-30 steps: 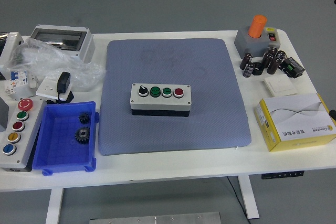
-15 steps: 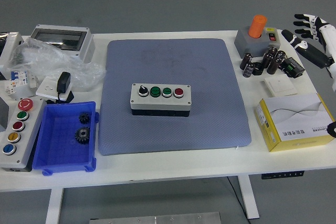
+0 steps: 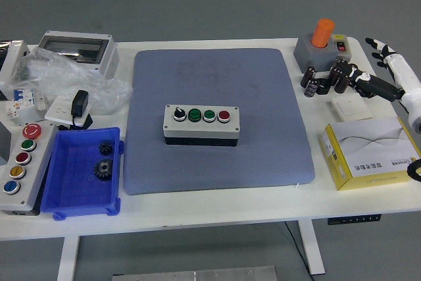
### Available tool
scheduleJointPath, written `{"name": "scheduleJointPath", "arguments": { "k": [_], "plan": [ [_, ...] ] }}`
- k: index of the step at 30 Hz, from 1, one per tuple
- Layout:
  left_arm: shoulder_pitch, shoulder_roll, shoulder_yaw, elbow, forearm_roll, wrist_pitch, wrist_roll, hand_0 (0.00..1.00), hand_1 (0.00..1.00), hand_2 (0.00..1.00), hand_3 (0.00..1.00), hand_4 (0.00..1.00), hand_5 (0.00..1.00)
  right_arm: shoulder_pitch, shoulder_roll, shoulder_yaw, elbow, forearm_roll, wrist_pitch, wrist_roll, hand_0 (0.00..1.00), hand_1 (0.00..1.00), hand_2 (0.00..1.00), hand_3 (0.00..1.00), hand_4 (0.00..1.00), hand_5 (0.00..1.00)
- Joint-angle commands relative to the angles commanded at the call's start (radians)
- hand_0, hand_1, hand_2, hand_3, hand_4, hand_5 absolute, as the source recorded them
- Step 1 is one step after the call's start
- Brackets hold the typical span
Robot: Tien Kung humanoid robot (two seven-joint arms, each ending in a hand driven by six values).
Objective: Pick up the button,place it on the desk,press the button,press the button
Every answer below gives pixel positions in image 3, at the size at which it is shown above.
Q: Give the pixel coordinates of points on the blue-grey padded mat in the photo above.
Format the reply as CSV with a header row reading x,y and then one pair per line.
x,y
164,169

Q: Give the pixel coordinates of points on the blue plastic bin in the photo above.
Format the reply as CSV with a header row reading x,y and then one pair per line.
x,y
75,192

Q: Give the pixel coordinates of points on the orange cylinder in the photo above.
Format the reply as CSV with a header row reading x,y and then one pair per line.
x,y
322,32

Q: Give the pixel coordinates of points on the white circuit breaker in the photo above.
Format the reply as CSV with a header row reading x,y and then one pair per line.
x,y
21,101

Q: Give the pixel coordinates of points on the large black gear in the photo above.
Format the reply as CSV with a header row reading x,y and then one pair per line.
x,y
103,169

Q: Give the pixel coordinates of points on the yellow and white carton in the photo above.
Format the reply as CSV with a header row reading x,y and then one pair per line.
x,y
368,149

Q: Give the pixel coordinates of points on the black power adapter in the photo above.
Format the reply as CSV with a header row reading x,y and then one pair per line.
x,y
80,103

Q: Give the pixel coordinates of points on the black capacitor purple label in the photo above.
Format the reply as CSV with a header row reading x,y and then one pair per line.
x,y
311,89

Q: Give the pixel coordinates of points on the small black gear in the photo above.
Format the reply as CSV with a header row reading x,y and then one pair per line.
x,y
106,148

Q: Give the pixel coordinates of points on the white table leg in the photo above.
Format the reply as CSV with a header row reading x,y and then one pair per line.
x,y
312,248
67,258

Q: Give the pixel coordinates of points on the grey box with rocker switch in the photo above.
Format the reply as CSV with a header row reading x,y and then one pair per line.
x,y
315,57

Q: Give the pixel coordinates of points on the black desk control panel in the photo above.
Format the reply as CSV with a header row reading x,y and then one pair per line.
x,y
348,220

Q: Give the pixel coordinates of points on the white electrical enclosure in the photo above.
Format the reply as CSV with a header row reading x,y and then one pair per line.
x,y
16,64

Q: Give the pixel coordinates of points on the white wall switch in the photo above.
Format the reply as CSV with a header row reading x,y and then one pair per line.
x,y
350,107

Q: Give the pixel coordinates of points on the white wall socket plate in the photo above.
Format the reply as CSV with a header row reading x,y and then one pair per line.
x,y
57,111

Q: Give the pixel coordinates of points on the grey distribution box clear cover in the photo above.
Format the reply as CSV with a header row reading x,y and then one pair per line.
x,y
108,60

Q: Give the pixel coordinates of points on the clear plastic bag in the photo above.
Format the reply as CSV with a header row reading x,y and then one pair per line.
x,y
65,77

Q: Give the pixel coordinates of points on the grey five-button control box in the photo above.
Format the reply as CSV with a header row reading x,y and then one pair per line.
x,y
31,169

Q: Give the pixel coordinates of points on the grey four-button control box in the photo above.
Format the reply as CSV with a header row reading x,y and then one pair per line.
x,y
200,130

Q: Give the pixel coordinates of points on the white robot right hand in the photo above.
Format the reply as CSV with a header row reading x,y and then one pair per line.
x,y
404,73

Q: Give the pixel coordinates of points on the grey metal block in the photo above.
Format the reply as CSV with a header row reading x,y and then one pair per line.
x,y
4,143

